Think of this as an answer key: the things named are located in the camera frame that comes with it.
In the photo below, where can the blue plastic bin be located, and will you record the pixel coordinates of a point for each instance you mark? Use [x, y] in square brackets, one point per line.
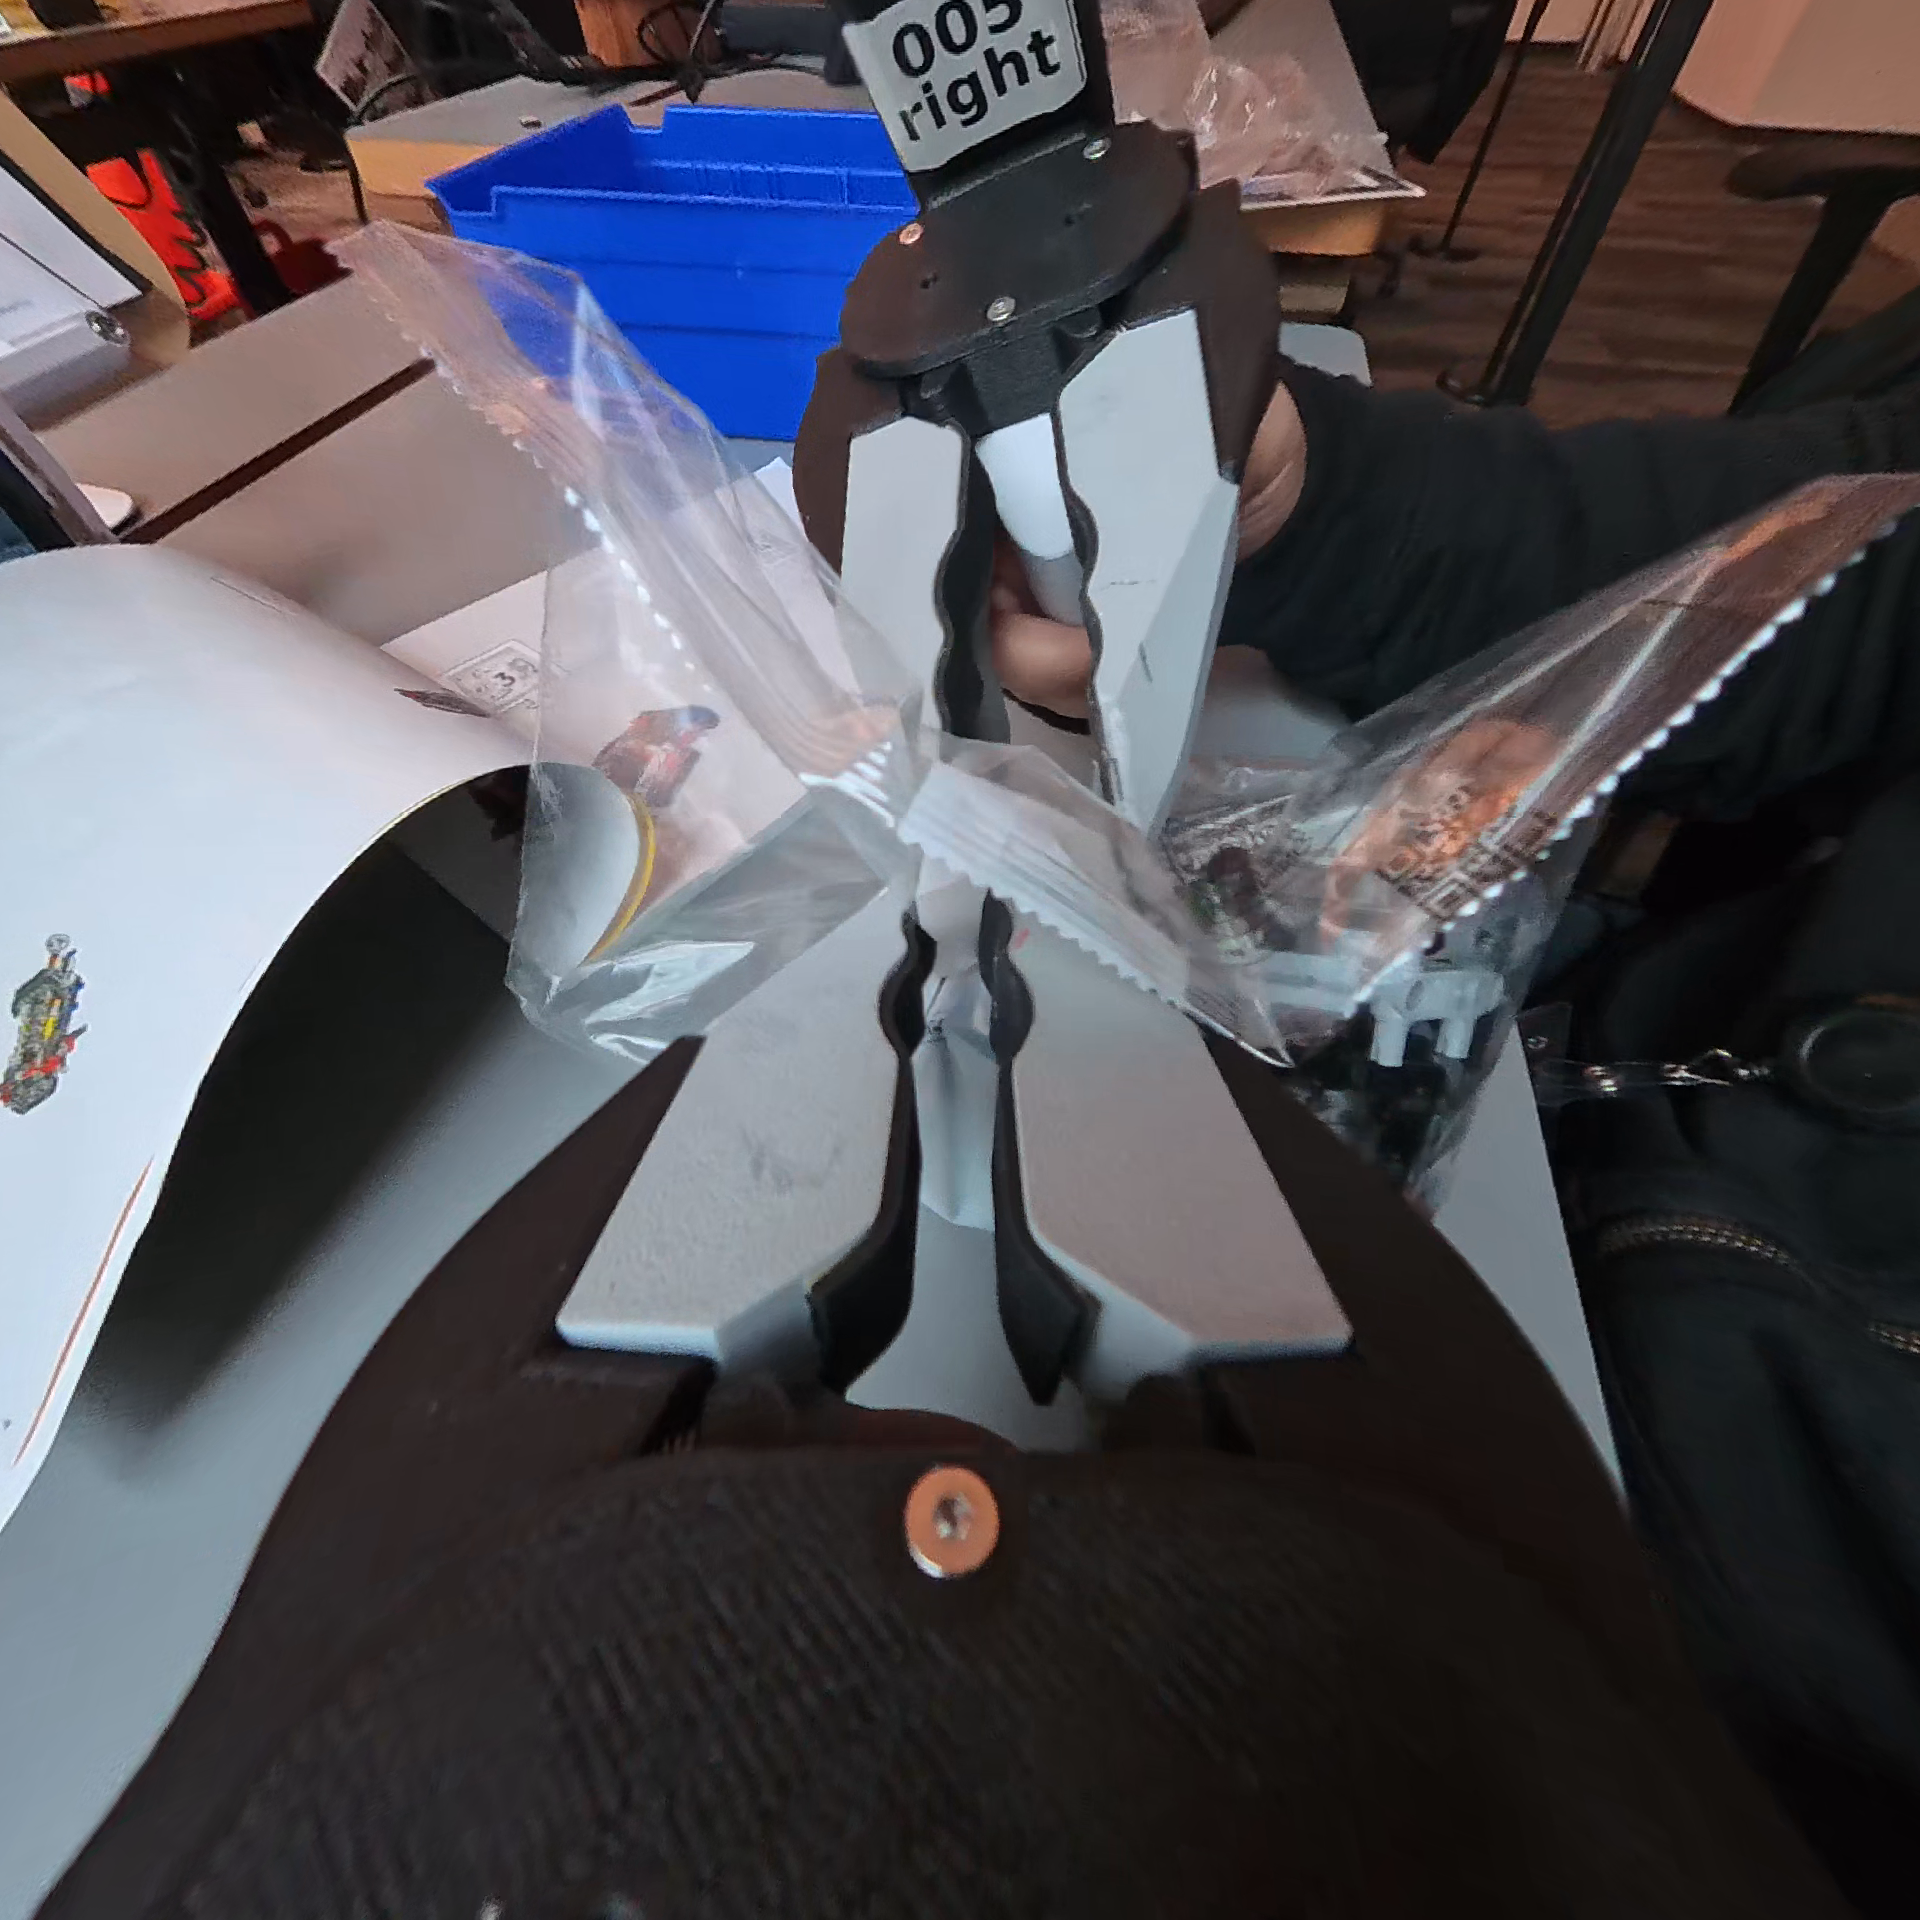
[675, 225]

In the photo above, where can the person's black jacket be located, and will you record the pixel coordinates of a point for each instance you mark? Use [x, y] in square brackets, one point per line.
[1770, 1350]

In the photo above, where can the person's right forearm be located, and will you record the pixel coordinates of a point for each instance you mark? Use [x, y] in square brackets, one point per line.
[1501, 523]

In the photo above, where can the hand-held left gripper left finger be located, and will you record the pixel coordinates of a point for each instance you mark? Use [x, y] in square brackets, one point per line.
[706, 1201]

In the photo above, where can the cardboard box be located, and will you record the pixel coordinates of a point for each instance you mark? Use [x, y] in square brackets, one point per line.
[452, 165]

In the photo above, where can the white framed panel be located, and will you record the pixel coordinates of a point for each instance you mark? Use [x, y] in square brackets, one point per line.
[61, 255]

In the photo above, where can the orange fabric item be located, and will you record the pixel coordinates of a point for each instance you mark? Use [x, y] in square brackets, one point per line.
[150, 225]

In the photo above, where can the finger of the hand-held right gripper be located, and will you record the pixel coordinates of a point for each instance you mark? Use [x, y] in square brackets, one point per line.
[898, 523]
[1163, 523]

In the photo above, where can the crumpled clear plastic wrap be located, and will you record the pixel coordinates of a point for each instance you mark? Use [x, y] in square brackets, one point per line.
[1277, 119]

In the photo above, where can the wooden desk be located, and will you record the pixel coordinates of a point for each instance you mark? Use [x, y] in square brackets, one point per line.
[136, 37]

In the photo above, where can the person's right hand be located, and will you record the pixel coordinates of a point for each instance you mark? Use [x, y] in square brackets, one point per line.
[1043, 662]

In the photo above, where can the black metal stand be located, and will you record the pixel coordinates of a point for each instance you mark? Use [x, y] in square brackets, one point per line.
[1622, 149]

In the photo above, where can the black badge reel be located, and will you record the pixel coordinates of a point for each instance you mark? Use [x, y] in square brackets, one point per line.
[1846, 1049]

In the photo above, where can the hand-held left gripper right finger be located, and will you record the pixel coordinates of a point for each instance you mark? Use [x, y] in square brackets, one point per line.
[1172, 1201]

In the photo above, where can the white instruction booklet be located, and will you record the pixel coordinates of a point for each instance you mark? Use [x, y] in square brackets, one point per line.
[224, 720]

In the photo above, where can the clear plastic bag of lego pieces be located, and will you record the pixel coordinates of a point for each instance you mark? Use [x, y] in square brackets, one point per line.
[1290, 901]

